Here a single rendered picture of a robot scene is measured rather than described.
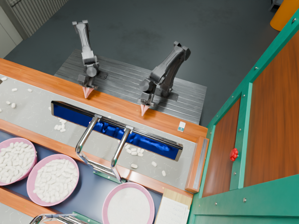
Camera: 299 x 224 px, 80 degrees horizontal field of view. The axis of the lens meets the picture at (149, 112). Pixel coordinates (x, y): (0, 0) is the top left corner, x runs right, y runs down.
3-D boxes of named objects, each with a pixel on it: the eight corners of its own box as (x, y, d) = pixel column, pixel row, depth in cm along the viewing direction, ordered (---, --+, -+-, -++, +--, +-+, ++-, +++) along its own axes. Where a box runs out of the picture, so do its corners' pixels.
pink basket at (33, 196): (42, 158, 111) (34, 154, 102) (86, 158, 112) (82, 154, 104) (29, 207, 97) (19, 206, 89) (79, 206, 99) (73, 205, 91)
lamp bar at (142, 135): (62, 102, 89) (55, 94, 83) (182, 145, 81) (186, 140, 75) (52, 115, 85) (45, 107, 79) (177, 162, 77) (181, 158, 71)
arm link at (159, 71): (159, 81, 99) (192, 42, 104) (147, 72, 101) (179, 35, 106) (161, 90, 110) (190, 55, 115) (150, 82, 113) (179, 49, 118)
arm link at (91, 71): (100, 75, 107) (95, 54, 103) (86, 78, 105) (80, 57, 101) (100, 73, 117) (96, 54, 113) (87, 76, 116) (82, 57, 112)
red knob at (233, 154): (229, 150, 62) (235, 146, 58) (235, 152, 62) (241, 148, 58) (227, 162, 60) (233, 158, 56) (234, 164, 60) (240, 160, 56)
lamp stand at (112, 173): (108, 145, 117) (93, 111, 78) (136, 156, 114) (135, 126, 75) (94, 174, 108) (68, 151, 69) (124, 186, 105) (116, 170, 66)
